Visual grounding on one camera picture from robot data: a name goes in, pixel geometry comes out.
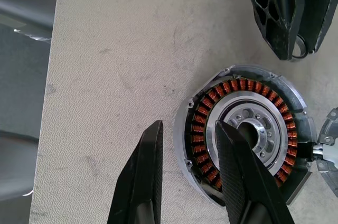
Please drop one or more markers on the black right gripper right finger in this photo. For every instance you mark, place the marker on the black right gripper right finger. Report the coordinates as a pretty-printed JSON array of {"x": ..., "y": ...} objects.
[{"x": 243, "y": 181}]

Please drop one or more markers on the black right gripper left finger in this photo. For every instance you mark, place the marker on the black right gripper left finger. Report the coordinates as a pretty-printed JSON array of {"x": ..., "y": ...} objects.
[{"x": 140, "y": 181}]

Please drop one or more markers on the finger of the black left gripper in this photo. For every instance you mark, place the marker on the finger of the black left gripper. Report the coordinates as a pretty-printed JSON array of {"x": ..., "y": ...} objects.
[
  {"x": 317, "y": 2},
  {"x": 277, "y": 31}
]

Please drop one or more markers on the motor housing with copper coils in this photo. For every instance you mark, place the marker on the motor housing with copper coils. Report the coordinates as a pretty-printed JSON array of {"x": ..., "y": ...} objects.
[{"x": 200, "y": 110}]

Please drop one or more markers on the round silver motor lid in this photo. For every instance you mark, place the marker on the round silver motor lid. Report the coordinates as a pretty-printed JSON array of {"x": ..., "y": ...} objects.
[{"x": 328, "y": 129}]

